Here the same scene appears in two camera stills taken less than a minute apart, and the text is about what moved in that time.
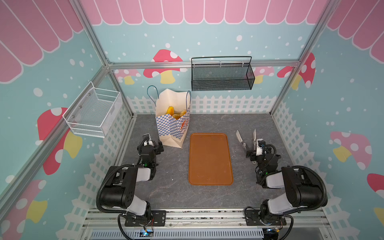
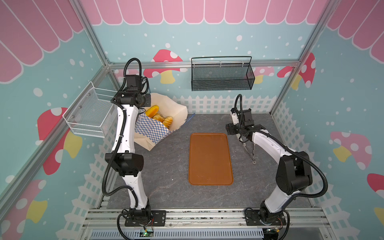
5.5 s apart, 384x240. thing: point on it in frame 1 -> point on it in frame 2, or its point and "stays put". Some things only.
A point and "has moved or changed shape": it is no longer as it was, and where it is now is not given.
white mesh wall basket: x=93 y=112 stays put
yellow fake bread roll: x=176 y=116 -> x=158 y=117
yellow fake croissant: x=183 y=113 -> x=168 y=121
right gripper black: x=252 y=153 -> x=245 y=133
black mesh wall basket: x=222 y=73 stays put
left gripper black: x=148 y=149 -> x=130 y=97
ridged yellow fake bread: x=170 y=110 -> x=152 y=111
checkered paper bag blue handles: x=172 y=132 has moved or changed shape
